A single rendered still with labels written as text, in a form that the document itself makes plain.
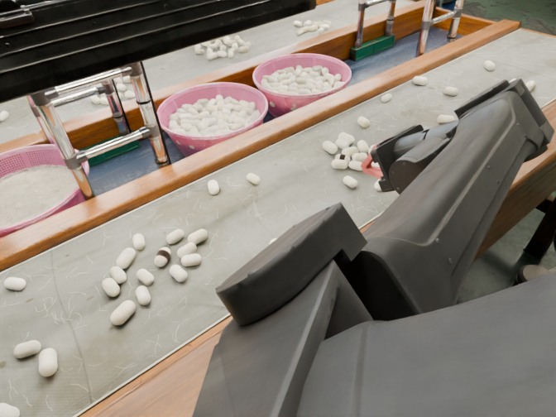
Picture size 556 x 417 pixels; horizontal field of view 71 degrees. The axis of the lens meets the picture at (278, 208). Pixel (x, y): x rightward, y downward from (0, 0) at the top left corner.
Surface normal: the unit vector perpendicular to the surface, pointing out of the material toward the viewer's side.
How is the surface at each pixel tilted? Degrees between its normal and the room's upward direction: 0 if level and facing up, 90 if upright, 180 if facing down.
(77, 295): 0
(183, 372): 0
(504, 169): 43
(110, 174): 0
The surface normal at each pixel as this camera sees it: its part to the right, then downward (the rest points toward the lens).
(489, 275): -0.04, -0.73
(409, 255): 0.58, -0.35
